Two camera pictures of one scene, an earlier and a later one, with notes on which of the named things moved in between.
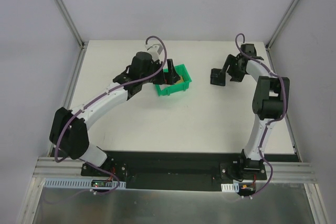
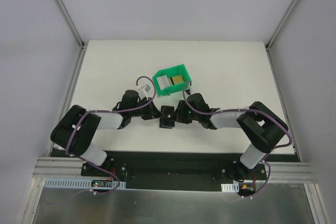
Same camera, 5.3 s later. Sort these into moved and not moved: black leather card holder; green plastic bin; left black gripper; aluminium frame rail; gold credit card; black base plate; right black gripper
Moved: right black gripper; left black gripper; black leather card holder
Not moved: black base plate; green plastic bin; gold credit card; aluminium frame rail
